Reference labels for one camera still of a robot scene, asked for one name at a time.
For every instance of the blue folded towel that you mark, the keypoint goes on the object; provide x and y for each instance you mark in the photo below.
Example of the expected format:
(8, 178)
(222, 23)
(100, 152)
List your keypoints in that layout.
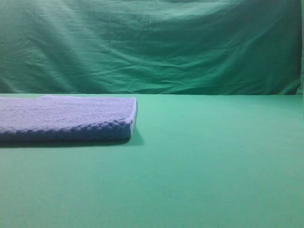
(66, 119)

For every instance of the green backdrop cloth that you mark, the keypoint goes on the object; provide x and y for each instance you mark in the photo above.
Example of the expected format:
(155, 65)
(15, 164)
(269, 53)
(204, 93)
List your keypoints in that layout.
(189, 47)

